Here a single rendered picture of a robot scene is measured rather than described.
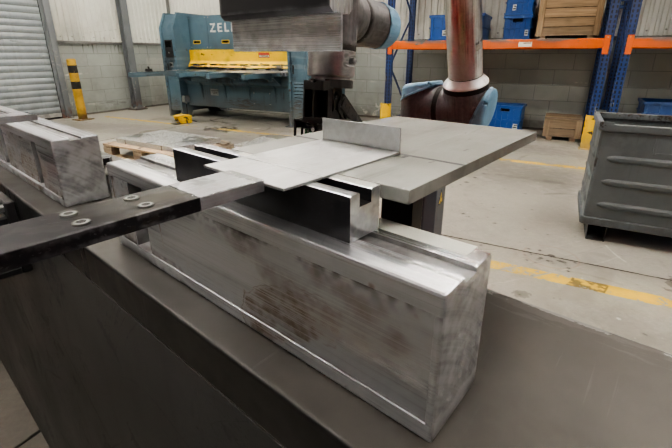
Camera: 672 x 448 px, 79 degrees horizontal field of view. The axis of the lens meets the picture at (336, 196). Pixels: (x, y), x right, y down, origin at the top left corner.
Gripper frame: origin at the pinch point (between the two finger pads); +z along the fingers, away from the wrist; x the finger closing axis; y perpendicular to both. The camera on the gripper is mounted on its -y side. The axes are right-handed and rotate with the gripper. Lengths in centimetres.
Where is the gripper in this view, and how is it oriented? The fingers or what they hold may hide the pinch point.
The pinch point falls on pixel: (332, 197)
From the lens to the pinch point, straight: 72.4
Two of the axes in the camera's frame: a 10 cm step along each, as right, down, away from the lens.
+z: -0.5, 9.7, 2.6
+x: 8.6, 1.7, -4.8
